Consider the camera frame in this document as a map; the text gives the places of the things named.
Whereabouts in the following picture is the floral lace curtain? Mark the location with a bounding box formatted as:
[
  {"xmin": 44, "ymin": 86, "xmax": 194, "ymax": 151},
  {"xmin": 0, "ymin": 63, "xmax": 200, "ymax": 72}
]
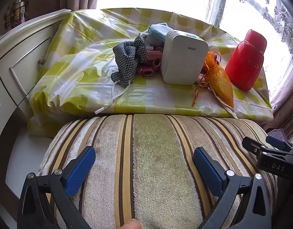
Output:
[{"xmin": 207, "ymin": 0, "xmax": 293, "ymax": 115}]

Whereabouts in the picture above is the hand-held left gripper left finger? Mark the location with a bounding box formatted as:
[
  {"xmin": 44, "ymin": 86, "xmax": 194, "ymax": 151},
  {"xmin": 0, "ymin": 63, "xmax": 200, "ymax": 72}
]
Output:
[{"xmin": 17, "ymin": 145, "xmax": 96, "ymax": 229}]

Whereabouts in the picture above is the blue face mask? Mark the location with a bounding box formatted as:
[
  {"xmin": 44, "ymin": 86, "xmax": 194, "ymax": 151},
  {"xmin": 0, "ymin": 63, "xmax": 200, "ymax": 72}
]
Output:
[{"xmin": 146, "ymin": 23, "xmax": 171, "ymax": 41}]

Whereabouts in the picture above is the dark lidded jar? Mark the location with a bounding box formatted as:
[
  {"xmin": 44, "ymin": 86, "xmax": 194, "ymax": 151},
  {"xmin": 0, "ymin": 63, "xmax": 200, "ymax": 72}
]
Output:
[{"xmin": 3, "ymin": 0, "xmax": 30, "ymax": 32}]

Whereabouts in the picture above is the striped beige cushion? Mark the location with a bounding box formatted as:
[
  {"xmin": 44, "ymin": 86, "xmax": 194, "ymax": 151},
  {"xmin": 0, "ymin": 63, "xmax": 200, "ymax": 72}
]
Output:
[{"xmin": 38, "ymin": 114, "xmax": 292, "ymax": 229}]

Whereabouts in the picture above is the black white checked cloth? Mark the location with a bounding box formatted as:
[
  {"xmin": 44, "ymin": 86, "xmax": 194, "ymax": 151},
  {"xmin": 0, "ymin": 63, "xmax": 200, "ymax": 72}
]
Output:
[{"xmin": 111, "ymin": 36, "xmax": 149, "ymax": 87}]

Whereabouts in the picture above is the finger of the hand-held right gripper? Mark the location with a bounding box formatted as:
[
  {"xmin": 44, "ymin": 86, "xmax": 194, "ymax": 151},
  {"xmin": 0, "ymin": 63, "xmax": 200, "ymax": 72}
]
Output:
[
  {"xmin": 266, "ymin": 135, "xmax": 293, "ymax": 152},
  {"xmin": 242, "ymin": 137, "xmax": 265, "ymax": 156}
]

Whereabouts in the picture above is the orange organza sachet bag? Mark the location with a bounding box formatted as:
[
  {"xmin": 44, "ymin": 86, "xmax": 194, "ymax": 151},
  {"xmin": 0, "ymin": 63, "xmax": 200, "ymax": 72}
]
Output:
[{"xmin": 191, "ymin": 51, "xmax": 234, "ymax": 109}]

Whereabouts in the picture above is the red thermos bottle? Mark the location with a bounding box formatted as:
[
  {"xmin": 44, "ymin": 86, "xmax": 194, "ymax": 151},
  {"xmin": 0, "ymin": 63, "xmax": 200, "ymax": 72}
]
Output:
[{"xmin": 225, "ymin": 29, "xmax": 267, "ymax": 91}]

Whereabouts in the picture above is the white ribbed electric device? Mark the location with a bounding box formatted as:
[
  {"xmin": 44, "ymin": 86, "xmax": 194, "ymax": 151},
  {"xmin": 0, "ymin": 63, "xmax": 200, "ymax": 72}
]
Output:
[{"xmin": 160, "ymin": 29, "xmax": 209, "ymax": 85}]

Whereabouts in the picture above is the yellow checked plastic tablecloth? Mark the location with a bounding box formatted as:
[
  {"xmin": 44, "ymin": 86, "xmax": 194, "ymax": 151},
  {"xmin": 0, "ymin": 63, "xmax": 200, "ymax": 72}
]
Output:
[{"xmin": 27, "ymin": 8, "xmax": 274, "ymax": 137}]

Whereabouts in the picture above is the person's left hand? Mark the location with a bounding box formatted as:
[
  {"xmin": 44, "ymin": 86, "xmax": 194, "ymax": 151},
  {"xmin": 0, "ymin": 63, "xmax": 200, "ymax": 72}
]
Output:
[{"xmin": 119, "ymin": 218, "xmax": 142, "ymax": 229}]

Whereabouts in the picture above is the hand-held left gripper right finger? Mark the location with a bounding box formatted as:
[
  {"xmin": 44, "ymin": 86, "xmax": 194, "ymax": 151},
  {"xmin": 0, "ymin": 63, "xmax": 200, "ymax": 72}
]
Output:
[{"xmin": 193, "ymin": 147, "xmax": 273, "ymax": 229}]

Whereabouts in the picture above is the white dresser with silver trim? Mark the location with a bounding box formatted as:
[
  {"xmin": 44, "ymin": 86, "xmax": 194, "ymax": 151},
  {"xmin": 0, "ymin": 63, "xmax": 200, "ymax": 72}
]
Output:
[{"xmin": 0, "ymin": 9, "xmax": 73, "ymax": 229}]

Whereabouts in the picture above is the white elastic cord with toggle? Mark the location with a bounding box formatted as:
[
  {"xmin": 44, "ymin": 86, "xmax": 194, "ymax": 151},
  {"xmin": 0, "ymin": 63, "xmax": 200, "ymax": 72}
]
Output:
[{"xmin": 94, "ymin": 81, "xmax": 131, "ymax": 114}]

